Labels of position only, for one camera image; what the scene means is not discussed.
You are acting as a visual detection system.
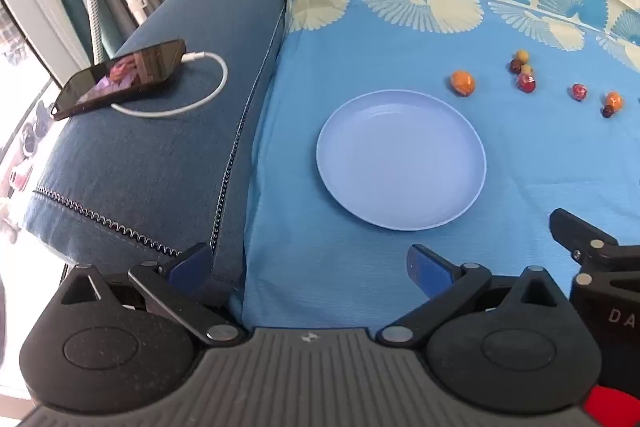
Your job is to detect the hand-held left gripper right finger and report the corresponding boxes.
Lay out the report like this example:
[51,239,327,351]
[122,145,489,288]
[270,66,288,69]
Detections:
[375,244,563,349]

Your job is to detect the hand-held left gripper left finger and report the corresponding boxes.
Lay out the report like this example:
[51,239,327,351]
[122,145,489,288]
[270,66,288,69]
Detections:
[60,243,247,348]

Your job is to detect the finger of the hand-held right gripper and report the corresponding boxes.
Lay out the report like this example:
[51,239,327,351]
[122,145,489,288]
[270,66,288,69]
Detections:
[549,208,640,276]

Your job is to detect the pale blue round plate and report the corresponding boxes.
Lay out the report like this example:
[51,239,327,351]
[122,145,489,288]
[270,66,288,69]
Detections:
[316,89,487,232]

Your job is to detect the person's red clothing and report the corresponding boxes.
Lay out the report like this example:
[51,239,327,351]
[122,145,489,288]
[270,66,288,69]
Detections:
[582,384,640,427]

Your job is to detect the blue sofa armrest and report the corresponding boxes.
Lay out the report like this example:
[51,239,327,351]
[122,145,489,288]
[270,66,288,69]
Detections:
[22,0,287,323]

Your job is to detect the black smartphone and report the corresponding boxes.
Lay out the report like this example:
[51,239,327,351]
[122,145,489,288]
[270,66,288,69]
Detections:
[51,39,187,122]

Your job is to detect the printed floor mat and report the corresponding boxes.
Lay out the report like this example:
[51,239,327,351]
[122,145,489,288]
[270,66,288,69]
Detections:
[0,94,57,253]

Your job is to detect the blue fan-print cloth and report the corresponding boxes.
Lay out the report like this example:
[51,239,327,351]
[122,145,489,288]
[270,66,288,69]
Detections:
[227,0,640,343]

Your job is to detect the white charging cable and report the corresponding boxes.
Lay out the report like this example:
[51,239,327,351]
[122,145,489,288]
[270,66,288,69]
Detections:
[111,51,229,118]

